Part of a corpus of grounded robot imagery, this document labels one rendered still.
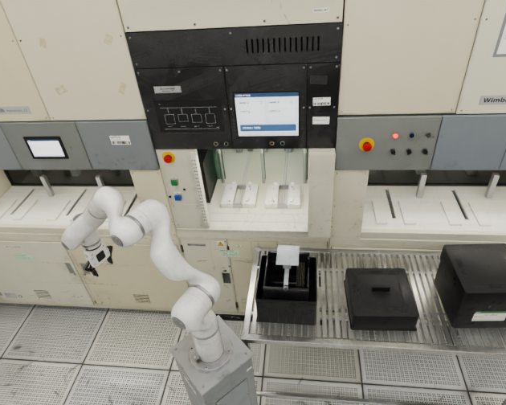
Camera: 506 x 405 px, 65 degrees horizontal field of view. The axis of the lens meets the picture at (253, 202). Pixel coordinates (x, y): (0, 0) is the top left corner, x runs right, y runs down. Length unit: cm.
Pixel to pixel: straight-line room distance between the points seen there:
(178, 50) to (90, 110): 55
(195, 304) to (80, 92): 111
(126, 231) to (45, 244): 147
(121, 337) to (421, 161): 224
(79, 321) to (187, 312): 182
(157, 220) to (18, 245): 161
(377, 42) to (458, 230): 113
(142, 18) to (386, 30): 96
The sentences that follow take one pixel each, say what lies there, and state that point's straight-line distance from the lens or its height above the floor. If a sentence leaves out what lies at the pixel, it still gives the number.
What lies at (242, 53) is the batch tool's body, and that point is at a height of 185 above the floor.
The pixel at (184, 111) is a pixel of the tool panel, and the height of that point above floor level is 160.
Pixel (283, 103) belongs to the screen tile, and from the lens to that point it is 179.
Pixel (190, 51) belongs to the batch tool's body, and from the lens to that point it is 177.
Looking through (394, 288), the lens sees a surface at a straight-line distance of 201.
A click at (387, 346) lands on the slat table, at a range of 194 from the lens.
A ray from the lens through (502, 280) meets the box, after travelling 199.
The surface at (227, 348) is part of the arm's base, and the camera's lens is 189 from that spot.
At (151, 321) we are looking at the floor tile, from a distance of 305.
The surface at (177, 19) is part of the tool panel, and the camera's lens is 175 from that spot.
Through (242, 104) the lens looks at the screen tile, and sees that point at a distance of 181.
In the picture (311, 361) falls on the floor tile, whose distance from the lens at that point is 273.
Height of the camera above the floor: 237
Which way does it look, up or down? 38 degrees down
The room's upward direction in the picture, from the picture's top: 5 degrees counter-clockwise
